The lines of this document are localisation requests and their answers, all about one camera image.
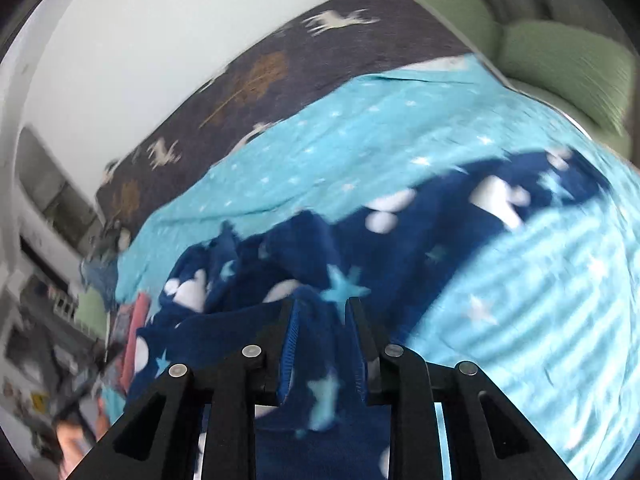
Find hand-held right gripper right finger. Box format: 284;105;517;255
346;297;576;480

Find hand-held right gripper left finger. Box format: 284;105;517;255
67;299;303;480

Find navy star fleece garment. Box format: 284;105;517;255
122;147;608;480

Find blue denim clothes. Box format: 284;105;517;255
80;255;121;301

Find person's left hand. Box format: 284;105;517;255
56;420;97;478

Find small green cushion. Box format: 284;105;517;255
75;292;108;341

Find coral printed cloth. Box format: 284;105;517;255
117;292;151;391

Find dark cloth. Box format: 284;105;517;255
95;220;133;261

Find light blue star blanket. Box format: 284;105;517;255
115;55;640;480

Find window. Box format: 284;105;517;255
17;127;98;256

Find dark grey deer-print bedsheet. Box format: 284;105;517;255
95;0;473;246

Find green pillow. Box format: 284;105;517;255
495;17;633;148
420;0;503;68

